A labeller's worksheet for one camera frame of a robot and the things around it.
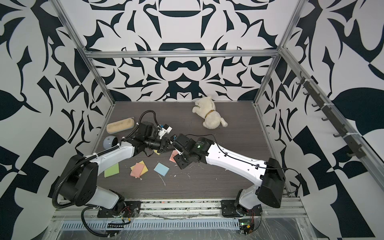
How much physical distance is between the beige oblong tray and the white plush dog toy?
457 mm

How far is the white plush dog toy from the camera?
101 centimetres

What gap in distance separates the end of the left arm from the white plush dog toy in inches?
14.2

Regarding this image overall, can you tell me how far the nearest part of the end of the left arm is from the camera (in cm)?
70
